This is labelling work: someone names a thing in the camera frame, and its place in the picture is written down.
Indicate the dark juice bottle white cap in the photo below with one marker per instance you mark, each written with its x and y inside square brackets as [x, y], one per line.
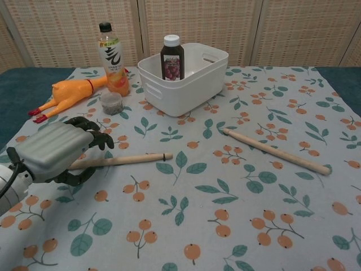
[172, 62]

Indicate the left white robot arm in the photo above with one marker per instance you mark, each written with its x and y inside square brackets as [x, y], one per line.
[11, 194]

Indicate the woven bamboo folding screen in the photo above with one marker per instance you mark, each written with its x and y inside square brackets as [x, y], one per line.
[197, 22]

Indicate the orange drink bottle black cap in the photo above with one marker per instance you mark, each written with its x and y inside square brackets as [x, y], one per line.
[113, 62]

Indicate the orange rubber chicken toy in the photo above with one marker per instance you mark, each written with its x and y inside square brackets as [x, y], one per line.
[70, 90]

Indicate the small clear round jar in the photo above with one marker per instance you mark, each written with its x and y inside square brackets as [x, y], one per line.
[111, 104]

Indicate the fruit and leaf print tablecloth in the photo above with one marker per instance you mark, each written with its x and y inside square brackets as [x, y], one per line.
[197, 197]

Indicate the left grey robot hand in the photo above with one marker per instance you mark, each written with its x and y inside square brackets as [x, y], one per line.
[59, 146]

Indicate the white plastic storage basket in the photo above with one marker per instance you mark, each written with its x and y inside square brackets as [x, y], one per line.
[194, 90]

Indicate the wooden stick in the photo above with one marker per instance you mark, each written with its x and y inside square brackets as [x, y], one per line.
[276, 151]
[135, 159]

